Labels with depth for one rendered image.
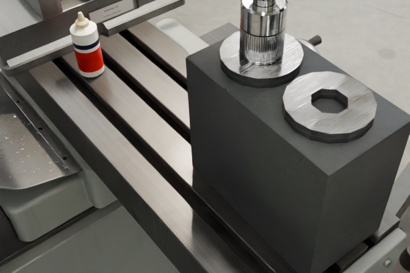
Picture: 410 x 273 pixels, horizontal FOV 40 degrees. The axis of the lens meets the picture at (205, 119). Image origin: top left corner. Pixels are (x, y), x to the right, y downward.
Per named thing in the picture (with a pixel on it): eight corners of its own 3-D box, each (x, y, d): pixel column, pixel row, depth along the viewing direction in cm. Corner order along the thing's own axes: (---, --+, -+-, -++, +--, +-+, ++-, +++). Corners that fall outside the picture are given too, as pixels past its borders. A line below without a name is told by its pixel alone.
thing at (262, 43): (241, 38, 63) (242, -5, 59) (284, 41, 62) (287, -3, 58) (237, 64, 59) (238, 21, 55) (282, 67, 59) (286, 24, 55)
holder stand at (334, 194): (259, 127, 81) (266, 7, 67) (380, 228, 68) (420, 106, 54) (191, 167, 76) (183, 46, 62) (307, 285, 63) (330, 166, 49)
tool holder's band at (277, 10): (242, -5, 59) (242, -14, 58) (287, -3, 58) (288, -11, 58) (238, 21, 55) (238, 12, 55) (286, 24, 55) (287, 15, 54)
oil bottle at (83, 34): (96, 59, 93) (85, 1, 85) (109, 71, 90) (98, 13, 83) (74, 69, 91) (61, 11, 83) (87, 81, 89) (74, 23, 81)
